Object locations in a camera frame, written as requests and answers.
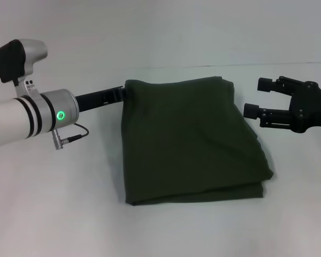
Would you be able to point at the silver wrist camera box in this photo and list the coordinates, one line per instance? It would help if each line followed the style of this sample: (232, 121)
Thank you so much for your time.
(18, 64)

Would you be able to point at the dark green shirt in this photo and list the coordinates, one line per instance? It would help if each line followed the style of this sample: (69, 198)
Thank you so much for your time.
(187, 139)

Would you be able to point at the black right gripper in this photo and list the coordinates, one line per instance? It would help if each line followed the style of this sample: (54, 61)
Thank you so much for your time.
(310, 107)

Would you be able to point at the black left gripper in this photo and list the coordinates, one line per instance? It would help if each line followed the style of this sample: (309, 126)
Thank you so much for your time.
(93, 100)

